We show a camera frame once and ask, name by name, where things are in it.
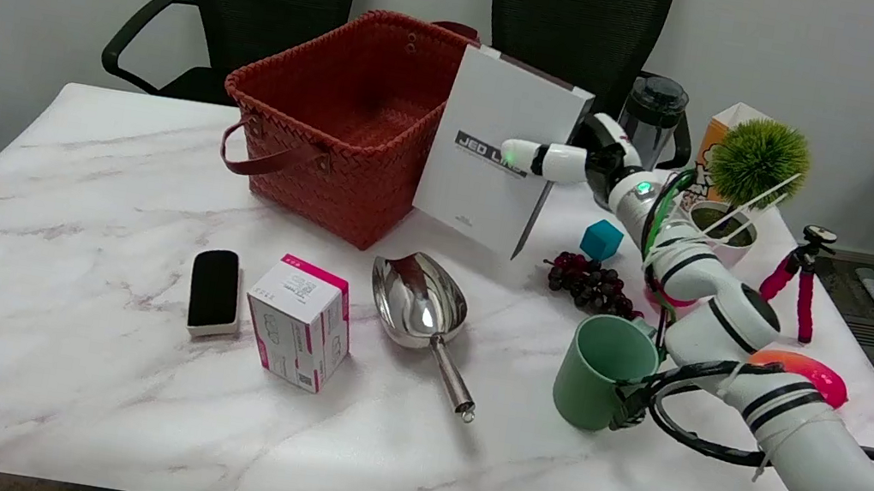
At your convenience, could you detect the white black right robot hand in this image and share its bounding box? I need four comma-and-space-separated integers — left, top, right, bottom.
494, 99, 650, 213

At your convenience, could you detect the white book box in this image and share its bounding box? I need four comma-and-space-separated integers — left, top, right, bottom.
406, 39, 601, 269

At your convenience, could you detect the red woven basket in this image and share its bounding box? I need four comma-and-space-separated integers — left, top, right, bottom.
203, 0, 485, 265

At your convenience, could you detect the dark blender jar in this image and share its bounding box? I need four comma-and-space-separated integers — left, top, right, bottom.
610, 70, 694, 177

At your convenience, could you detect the teal cube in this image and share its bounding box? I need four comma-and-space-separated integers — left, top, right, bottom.
578, 217, 627, 266

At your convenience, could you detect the orange white carton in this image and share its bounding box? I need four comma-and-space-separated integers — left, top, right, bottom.
679, 96, 775, 222

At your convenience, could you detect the purple grape bunch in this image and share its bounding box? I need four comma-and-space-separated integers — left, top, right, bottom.
537, 248, 653, 324

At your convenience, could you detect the green ball plant white pot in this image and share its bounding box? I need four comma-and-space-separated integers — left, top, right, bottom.
680, 110, 817, 279

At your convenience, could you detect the green mug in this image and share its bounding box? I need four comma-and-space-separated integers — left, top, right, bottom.
547, 308, 668, 441

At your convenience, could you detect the red flexible mini tripod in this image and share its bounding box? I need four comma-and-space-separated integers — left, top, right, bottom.
751, 218, 841, 348

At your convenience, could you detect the shiny metal scoop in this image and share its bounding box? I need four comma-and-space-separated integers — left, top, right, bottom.
351, 246, 499, 425

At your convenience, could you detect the pink orange curved dish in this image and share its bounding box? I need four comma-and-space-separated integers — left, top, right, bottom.
742, 344, 855, 410

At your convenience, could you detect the pink white cardboard box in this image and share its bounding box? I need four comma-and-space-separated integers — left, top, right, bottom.
234, 248, 363, 398

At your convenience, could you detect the black whiteboard eraser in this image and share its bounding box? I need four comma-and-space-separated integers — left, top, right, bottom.
182, 245, 250, 343

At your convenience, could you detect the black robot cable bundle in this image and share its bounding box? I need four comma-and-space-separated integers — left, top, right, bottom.
603, 163, 874, 491

